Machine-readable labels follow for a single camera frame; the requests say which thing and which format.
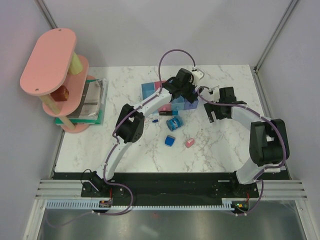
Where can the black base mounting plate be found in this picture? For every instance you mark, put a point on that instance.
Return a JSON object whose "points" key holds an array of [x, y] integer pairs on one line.
{"points": [[166, 188]]}

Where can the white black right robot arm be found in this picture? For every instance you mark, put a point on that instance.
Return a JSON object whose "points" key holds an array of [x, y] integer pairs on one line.
{"points": [[268, 140]]}

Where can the blue round tape jar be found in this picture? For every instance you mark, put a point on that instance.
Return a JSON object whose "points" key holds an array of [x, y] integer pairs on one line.
{"points": [[174, 123]]}

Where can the white blue marker pen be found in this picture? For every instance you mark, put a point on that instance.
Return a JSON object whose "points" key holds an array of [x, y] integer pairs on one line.
{"points": [[150, 121]]}

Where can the purple drawer bin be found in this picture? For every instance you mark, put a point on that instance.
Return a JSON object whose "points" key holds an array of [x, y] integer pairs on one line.
{"points": [[190, 105]]}

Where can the blue pencil sharpener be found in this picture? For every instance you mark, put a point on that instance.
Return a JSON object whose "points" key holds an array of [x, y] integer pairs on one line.
{"points": [[169, 140]]}

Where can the light blue drawer bin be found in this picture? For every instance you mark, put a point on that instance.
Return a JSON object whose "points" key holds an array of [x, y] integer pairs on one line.
{"points": [[147, 89]]}

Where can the pink drawer bin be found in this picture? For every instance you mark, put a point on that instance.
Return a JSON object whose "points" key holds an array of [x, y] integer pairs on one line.
{"points": [[163, 100]]}

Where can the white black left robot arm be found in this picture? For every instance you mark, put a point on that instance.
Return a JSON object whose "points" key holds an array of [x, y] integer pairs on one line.
{"points": [[130, 126]]}

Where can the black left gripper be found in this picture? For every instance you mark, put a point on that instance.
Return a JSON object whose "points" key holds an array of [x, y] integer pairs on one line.
{"points": [[190, 96]]}

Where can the white slotted cable duct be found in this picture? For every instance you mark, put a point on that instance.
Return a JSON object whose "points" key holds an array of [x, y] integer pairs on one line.
{"points": [[73, 204]]}

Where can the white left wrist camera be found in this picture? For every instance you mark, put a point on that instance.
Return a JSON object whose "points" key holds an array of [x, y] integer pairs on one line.
{"points": [[197, 75]]}

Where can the black blue highlighter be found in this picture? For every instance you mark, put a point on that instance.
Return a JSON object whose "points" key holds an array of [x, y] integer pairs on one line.
{"points": [[169, 113]]}

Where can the sky blue drawer bin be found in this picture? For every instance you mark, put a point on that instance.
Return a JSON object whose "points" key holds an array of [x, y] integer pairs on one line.
{"points": [[178, 104]]}

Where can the pink tiered wooden shelf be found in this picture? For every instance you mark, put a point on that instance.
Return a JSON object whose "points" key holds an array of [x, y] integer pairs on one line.
{"points": [[54, 63]]}

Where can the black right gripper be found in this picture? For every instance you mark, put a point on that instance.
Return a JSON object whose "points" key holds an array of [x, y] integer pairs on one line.
{"points": [[209, 107]]}

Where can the pink eraser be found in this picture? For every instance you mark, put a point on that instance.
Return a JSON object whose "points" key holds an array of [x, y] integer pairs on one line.
{"points": [[190, 142]]}

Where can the brown block on shelf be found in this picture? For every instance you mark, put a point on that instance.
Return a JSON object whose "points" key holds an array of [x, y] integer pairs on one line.
{"points": [[61, 94]]}

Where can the stack of books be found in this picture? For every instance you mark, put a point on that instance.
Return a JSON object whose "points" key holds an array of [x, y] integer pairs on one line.
{"points": [[91, 109]]}

